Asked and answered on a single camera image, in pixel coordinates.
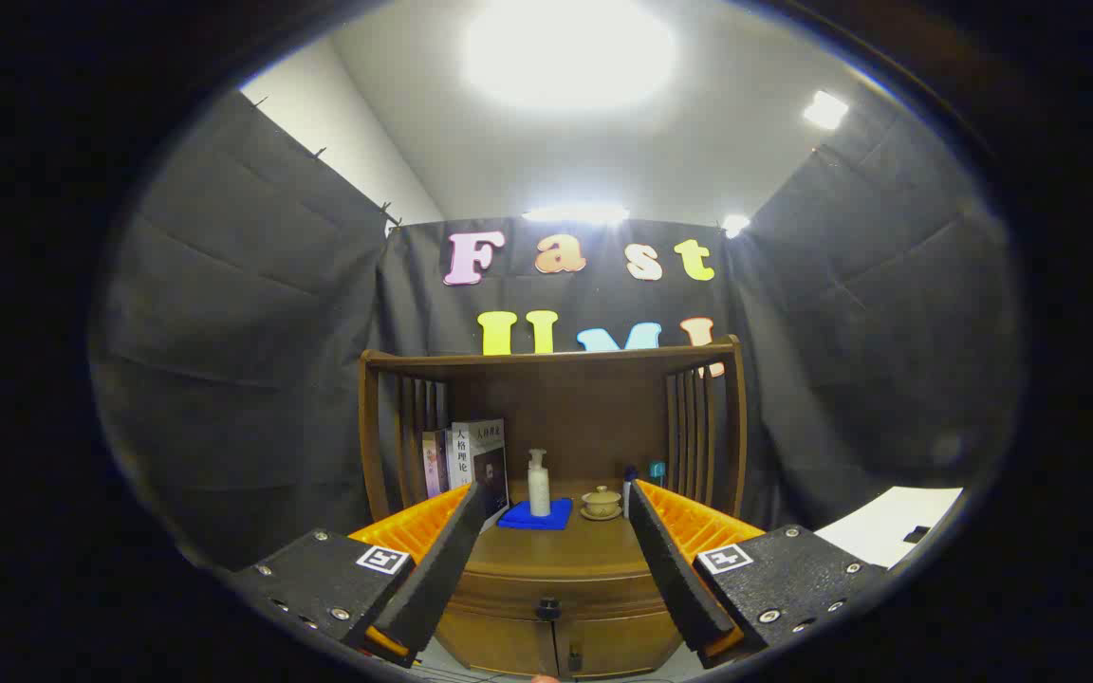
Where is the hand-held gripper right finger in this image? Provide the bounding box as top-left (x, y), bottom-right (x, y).
top-left (627, 479), bottom-right (889, 670)

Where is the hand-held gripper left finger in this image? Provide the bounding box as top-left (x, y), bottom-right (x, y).
top-left (229, 482), bottom-right (488, 668)

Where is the brown wooden drawer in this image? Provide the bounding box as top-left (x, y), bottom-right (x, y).
top-left (447, 567), bottom-right (676, 622)

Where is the wooden countertop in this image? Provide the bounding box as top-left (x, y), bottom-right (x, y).
top-left (459, 479), bottom-right (666, 578)

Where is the brown wooden cabinet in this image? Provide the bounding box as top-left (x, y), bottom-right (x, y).
top-left (359, 334), bottom-right (749, 679)

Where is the white drawer unit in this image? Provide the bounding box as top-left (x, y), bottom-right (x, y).
top-left (812, 487), bottom-right (965, 570)

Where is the blue folded cloth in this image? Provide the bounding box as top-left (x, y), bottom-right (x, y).
top-left (496, 498), bottom-right (574, 531)

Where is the beige lidded tea bowl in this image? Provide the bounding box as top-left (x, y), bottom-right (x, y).
top-left (580, 485), bottom-right (623, 522)

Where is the purple book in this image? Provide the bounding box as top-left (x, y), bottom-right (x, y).
top-left (421, 429), bottom-right (453, 500)

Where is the white pump bottle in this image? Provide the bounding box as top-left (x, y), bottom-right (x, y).
top-left (527, 449), bottom-right (552, 519)

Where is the white book with portrait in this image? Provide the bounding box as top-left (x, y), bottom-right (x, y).
top-left (447, 419), bottom-right (511, 521)

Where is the long ceiling light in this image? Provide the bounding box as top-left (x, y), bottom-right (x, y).
top-left (521, 202), bottom-right (631, 227)

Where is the large round ceiling light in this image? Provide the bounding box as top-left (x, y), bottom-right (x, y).
top-left (461, 0), bottom-right (678, 113)

